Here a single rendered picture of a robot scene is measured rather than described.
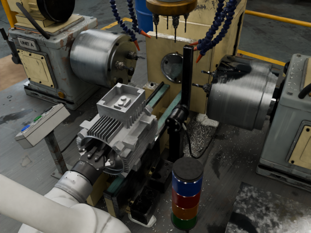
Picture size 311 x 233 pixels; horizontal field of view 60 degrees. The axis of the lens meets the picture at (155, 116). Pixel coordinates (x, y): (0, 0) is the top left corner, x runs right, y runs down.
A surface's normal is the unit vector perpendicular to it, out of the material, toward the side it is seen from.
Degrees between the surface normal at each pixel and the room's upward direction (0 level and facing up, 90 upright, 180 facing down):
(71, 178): 8
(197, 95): 90
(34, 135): 58
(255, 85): 39
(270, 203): 0
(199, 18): 90
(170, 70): 90
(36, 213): 48
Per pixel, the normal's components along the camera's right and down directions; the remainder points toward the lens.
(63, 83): -0.46, 0.58
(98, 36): -0.13, -0.60
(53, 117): 0.74, -0.17
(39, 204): 0.62, -0.57
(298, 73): -0.03, -0.76
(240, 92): -0.39, 0.04
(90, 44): -0.29, -0.27
